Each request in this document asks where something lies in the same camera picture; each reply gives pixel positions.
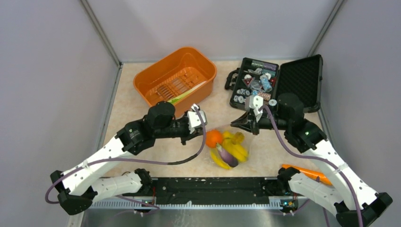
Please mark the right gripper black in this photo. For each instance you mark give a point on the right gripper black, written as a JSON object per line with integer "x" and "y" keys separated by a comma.
{"x": 248, "y": 121}

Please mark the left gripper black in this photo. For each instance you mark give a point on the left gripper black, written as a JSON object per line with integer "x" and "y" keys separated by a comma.
{"x": 189, "y": 136}

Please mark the green leafy vegetable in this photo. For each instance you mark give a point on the green leafy vegetable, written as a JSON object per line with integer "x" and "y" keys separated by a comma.
{"x": 186, "y": 93}

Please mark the yellow banana bunch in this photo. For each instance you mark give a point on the yellow banana bunch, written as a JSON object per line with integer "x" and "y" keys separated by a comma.
{"x": 232, "y": 142}
{"x": 217, "y": 159}

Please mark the clear zip top bag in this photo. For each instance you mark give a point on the clear zip top bag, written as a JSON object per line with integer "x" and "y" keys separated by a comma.
{"x": 248, "y": 138}

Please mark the orange fruit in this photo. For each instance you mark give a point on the orange fruit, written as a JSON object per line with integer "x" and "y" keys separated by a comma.
{"x": 213, "y": 138}

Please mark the purple eggplant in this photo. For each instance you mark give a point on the purple eggplant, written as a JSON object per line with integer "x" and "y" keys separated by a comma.
{"x": 226, "y": 158}

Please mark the orange plastic basket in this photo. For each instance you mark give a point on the orange plastic basket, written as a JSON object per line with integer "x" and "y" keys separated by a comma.
{"x": 173, "y": 75}

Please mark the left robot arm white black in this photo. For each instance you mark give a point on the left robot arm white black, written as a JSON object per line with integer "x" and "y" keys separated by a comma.
{"x": 81, "y": 186}

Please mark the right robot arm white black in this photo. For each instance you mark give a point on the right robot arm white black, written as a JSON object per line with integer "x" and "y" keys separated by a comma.
{"x": 348, "y": 197}

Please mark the black poker chip case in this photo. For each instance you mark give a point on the black poker chip case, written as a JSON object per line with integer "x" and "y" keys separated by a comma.
{"x": 301, "y": 77}

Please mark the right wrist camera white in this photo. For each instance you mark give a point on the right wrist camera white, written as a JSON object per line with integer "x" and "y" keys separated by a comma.
{"x": 253, "y": 104}

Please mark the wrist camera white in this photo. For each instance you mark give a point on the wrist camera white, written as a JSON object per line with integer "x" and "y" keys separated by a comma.
{"x": 196, "y": 118}
{"x": 253, "y": 104}

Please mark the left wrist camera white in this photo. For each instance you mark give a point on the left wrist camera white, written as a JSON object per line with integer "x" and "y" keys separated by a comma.
{"x": 196, "y": 118}

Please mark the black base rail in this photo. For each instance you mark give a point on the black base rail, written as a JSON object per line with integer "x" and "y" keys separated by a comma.
{"x": 211, "y": 190}

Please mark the orange handled tool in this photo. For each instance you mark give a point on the orange handled tool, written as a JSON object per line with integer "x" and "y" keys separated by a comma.
{"x": 310, "y": 173}

